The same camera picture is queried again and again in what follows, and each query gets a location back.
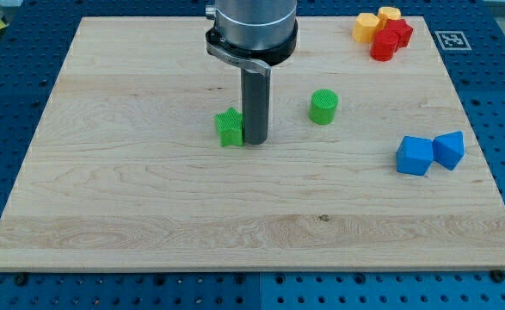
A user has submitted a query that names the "green star block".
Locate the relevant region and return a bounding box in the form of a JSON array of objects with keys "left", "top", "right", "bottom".
[{"left": 214, "top": 108, "right": 243, "bottom": 147}]

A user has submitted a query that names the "green circle block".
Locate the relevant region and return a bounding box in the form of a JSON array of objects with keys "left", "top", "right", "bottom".
[{"left": 309, "top": 89, "right": 339, "bottom": 125}]

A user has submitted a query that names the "red star block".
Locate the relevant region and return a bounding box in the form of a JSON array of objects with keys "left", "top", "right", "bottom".
[{"left": 385, "top": 19, "right": 414, "bottom": 49}]

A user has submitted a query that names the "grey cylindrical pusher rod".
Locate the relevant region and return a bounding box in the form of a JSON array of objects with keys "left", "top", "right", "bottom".
[{"left": 241, "top": 69, "right": 270, "bottom": 145}]

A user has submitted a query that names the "wooden board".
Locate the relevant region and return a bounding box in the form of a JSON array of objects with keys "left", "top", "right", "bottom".
[{"left": 0, "top": 16, "right": 505, "bottom": 273}]

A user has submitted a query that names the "blue cube block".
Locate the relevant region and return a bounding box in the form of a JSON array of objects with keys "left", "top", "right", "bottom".
[{"left": 396, "top": 136, "right": 434, "bottom": 176}]

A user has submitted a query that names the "yellow hexagon block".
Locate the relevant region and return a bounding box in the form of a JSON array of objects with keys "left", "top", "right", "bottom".
[{"left": 352, "top": 13, "right": 380, "bottom": 43}]

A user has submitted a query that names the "red cylinder block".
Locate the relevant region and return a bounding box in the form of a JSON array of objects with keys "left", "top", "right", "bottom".
[{"left": 370, "top": 29, "right": 400, "bottom": 61}]

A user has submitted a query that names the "yellow rounded block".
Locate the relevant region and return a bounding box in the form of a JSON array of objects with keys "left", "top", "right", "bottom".
[{"left": 377, "top": 6, "right": 401, "bottom": 28}]

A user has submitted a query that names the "blue pentagon block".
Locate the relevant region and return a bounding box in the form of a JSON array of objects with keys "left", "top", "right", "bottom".
[{"left": 433, "top": 131, "right": 465, "bottom": 171}]

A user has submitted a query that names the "black white fiducial marker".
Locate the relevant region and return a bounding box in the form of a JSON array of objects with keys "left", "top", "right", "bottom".
[{"left": 435, "top": 30, "right": 471, "bottom": 51}]

